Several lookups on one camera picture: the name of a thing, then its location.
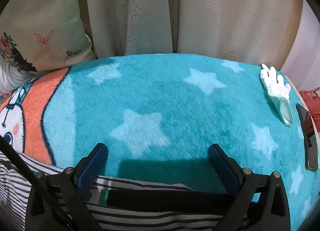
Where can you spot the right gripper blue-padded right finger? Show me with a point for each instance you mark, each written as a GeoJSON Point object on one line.
{"type": "Point", "coordinates": [226, 168]}

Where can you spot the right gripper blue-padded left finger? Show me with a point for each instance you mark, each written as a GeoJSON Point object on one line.
{"type": "Point", "coordinates": [88, 168]}

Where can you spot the navy striped pants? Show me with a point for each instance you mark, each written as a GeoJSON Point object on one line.
{"type": "Point", "coordinates": [15, 190]}

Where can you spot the black smartphone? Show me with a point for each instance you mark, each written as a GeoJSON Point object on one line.
{"type": "Point", "coordinates": [309, 135]}

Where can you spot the turquoise cartoon fleece blanket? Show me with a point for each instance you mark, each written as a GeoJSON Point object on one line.
{"type": "Point", "coordinates": [158, 115]}

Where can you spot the red fabric bag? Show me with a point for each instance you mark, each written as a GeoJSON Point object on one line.
{"type": "Point", "coordinates": [312, 101]}

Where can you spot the white pillow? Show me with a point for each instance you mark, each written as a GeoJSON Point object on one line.
{"type": "Point", "coordinates": [11, 78]}

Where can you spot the cream floral butterfly pillow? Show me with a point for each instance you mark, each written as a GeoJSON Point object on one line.
{"type": "Point", "coordinates": [43, 35]}

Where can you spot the beige patterned curtain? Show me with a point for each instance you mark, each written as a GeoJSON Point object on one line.
{"type": "Point", "coordinates": [247, 31]}

